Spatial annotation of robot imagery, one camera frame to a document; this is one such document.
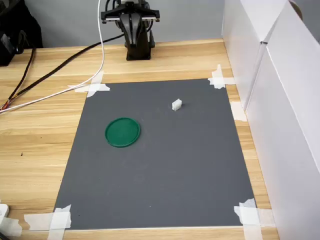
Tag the white partition board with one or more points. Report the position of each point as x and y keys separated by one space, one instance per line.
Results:
x=287 y=125
x=240 y=37

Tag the black equipment case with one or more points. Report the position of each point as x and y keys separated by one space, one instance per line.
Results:
x=17 y=25

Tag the small white plastic terminal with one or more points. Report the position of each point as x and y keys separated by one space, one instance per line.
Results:
x=176 y=104

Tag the round green lid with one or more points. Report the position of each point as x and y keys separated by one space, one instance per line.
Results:
x=122 y=132

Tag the white tape piece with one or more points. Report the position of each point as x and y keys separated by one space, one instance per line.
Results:
x=237 y=111
x=251 y=217
x=11 y=226
x=58 y=220
x=93 y=87
x=219 y=80

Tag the dark grey mat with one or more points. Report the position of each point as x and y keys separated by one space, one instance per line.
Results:
x=160 y=170

